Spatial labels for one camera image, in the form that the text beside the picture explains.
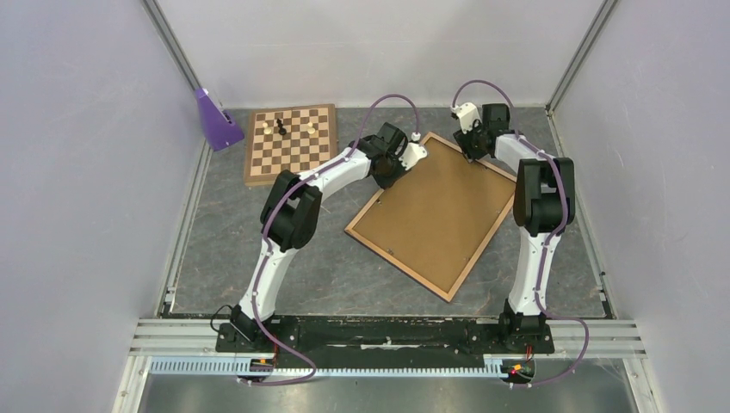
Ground wooden picture frame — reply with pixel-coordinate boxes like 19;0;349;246
344;131;520;304

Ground slotted cable duct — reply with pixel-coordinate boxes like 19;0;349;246
149;356;535;379

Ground wooden chessboard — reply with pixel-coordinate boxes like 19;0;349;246
243;103;338;186

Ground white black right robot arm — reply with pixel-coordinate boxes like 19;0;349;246
451;102;575;351

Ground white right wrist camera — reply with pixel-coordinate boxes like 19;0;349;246
451;102;483;134

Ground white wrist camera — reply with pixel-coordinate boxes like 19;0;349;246
399;132;428;171
451;102;483;134

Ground purple wedge stand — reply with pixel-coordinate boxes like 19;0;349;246
195;88;244;151

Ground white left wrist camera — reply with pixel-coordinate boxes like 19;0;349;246
399;132;428;171

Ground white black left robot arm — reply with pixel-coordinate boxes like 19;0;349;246
231;122;428;351

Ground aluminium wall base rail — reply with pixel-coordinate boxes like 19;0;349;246
154;142;213;317

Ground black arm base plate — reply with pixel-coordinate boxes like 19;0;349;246
215;315;555;355

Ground black chess piece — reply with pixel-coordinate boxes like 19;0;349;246
275;119;288;136

